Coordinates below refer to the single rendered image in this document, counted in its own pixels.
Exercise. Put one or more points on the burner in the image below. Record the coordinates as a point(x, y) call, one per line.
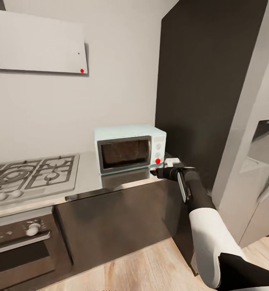
point(37, 177)

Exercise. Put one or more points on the range hood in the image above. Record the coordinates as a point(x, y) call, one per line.
point(34, 43)

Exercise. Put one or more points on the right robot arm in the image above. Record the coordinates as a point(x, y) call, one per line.
point(220, 262)

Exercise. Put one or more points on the oven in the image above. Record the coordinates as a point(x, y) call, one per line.
point(33, 249)

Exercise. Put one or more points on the fridge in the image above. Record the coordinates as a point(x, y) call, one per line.
point(213, 104)

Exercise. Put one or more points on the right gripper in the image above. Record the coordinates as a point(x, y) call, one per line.
point(162, 172)

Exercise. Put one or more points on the microwave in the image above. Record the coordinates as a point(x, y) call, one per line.
point(120, 148)

